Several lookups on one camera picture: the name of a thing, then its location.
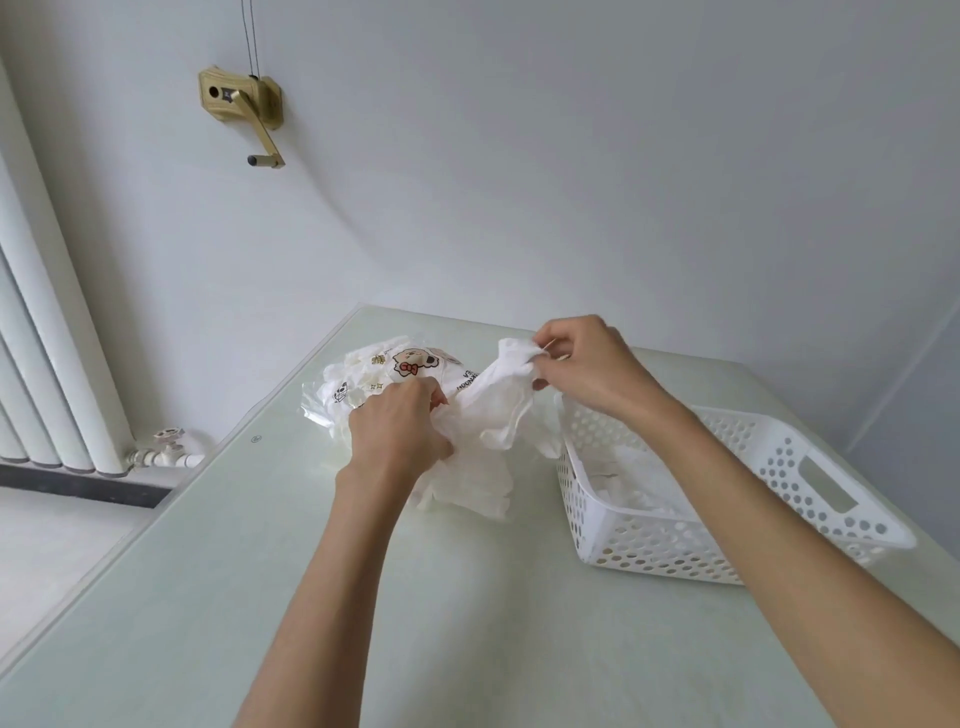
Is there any thin steel winch cable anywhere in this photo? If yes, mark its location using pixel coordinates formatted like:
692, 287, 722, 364
239, 0, 262, 79

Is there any person's left forearm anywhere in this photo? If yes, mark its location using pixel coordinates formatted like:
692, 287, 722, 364
232, 468, 421, 728

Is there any person's right forearm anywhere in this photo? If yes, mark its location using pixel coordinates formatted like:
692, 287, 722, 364
633, 389, 960, 728

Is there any person's right hand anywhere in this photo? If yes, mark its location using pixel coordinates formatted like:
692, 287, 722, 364
530, 314, 676, 427

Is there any person's left hand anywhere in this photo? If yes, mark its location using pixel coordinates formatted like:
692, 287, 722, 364
333, 378, 457, 498

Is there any white perforated plastic basket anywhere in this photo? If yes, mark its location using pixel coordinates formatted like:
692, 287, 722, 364
553, 393, 919, 588

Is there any white radiator valve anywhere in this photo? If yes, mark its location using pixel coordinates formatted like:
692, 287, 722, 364
123, 427, 208, 472

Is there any white column radiator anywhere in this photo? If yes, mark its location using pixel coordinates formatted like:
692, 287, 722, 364
0, 59, 136, 478

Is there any brass wall crank winch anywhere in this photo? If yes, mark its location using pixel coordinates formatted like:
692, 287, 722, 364
197, 65, 288, 170

